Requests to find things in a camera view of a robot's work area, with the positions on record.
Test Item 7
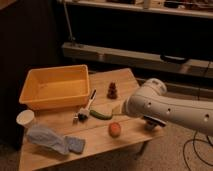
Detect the grey metal shelf rail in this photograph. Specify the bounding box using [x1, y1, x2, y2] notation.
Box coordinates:
[62, 42, 213, 79]

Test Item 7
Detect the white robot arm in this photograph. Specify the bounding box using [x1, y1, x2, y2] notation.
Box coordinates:
[122, 78, 213, 136]

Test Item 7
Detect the black floor cable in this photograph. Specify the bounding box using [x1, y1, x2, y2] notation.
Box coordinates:
[182, 130, 213, 168]

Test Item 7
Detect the blue sponge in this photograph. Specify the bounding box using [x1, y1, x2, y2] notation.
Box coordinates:
[65, 137, 86, 154]

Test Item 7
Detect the white paper cup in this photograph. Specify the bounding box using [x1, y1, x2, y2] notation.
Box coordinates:
[16, 110, 35, 128]

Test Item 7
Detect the metal stand pole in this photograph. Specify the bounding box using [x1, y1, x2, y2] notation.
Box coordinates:
[62, 0, 76, 46]

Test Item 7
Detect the orange round toy food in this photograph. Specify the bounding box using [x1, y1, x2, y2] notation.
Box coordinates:
[108, 122, 121, 137]

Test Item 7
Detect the white handled dish brush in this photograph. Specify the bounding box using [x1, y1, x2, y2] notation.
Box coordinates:
[77, 91, 96, 121]

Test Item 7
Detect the small brown bottle toy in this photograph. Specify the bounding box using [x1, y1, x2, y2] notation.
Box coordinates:
[73, 116, 78, 124]

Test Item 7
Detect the low wooden table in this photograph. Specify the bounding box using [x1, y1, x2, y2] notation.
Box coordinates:
[18, 68, 163, 171]

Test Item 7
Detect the yellow plastic bin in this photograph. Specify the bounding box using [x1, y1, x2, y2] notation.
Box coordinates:
[19, 65, 90, 110]

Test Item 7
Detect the striped block toy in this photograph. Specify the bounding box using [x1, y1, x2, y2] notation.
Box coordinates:
[143, 116, 166, 131]

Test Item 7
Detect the brown stacked toy figure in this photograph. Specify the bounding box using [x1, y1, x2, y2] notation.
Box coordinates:
[107, 82, 117, 99]

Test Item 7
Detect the light blue cloth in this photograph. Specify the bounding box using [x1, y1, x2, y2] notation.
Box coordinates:
[26, 124, 69, 155]

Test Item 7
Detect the green cucumber toy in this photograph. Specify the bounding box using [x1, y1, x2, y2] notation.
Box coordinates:
[90, 110, 113, 120]

